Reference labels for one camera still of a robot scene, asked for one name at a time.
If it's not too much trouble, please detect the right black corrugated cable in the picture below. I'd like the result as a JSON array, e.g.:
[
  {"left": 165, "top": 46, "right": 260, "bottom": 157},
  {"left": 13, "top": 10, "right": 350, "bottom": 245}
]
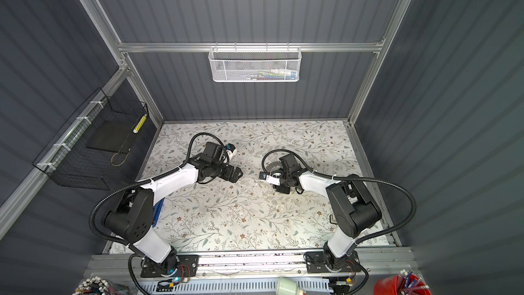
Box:
[{"left": 260, "top": 149, "right": 418, "bottom": 247}]

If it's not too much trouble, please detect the perforated metal ring disc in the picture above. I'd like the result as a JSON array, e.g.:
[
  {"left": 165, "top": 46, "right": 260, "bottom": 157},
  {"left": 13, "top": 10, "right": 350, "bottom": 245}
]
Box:
[{"left": 259, "top": 162, "right": 284, "bottom": 179}]

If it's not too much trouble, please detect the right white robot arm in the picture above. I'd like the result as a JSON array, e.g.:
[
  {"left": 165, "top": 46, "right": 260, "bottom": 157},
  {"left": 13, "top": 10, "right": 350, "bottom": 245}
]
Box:
[{"left": 259, "top": 150, "right": 382, "bottom": 272}]

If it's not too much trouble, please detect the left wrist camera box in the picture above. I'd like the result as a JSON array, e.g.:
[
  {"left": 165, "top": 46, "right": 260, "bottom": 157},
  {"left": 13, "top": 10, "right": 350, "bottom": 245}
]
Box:
[{"left": 226, "top": 143, "right": 237, "bottom": 161}]

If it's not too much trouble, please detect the pale green plastic object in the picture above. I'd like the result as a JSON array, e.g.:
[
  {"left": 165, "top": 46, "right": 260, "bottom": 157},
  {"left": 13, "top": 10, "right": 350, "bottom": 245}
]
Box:
[{"left": 276, "top": 277, "right": 306, "bottom": 295}]

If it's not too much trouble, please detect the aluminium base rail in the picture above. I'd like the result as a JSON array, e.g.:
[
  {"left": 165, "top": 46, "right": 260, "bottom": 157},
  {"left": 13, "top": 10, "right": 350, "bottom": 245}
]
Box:
[{"left": 83, "top": 247, "right": 421, "bottom": 282}]

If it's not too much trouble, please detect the black foam pad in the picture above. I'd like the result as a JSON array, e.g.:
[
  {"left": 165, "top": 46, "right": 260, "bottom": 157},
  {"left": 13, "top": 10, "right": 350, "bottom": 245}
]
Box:
[{"left": 86, "top": 121, "right": 138, "bottom": 154}]

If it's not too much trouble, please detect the bundle of coloured cables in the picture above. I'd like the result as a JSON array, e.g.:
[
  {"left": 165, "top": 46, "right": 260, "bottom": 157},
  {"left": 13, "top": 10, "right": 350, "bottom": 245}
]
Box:
[{"left": 71, "top": 276, "right": 136, "bottom": 295}]

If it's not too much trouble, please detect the red plastic cup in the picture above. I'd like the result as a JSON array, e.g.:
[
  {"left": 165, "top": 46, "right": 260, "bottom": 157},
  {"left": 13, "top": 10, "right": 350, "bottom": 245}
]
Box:
[{"left": 373, "top": 273, "right": 431, "bottom": 295}]

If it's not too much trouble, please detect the yellow marker pen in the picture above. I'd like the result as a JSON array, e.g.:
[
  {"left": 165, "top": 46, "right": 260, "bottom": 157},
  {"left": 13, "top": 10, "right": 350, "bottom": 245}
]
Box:
[{"left": 132, "top": 113, "right": 148, "bottom": 134}]

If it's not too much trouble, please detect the blue object at table edge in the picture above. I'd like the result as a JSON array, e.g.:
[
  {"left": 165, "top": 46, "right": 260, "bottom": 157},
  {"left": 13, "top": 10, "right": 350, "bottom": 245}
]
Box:
[{"left": 151, "top": 199, "right": 164, "bottom": 228}]

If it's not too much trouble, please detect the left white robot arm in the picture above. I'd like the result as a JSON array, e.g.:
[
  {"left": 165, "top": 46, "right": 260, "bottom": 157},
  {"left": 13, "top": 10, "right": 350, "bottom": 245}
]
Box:
[{"left": 101, "top": 141, "right": 243, "bottom": 279}]

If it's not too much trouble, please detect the black wire wall basket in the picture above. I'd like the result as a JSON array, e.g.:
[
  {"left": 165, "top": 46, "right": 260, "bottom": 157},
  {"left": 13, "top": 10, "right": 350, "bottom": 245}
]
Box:
[{"left": 33, "top": 92, "right": 149, "bottom": 191}]

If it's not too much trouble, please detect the white wire mesh basket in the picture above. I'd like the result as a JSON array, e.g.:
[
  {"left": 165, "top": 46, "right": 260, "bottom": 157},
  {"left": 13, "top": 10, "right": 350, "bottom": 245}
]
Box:
[{"left": 208, "top": 49, "right": 302, "bottom": 83}]

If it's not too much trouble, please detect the white slotted cable duct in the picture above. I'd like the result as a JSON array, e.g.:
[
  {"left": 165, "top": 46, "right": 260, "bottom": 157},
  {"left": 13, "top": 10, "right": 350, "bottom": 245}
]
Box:
[{"left": 139, "top": 277, "right": 334, "bottom": 294}]

